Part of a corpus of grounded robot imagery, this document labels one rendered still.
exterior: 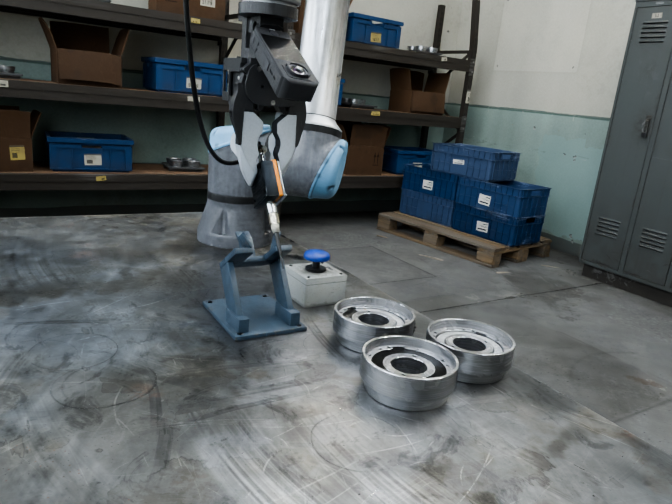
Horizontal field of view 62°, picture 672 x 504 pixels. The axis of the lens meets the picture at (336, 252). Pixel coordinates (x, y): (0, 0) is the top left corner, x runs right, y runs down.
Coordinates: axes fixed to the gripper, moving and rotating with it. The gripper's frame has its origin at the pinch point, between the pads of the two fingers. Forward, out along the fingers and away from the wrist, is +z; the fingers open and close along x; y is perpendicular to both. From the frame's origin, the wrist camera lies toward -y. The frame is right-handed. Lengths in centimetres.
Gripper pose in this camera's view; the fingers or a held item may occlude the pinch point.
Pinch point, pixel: (265, 176)
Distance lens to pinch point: 71.8
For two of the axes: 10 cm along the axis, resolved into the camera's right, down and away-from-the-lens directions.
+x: -8.6, 0.6, -5.1
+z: -1.0, 9.6, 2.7
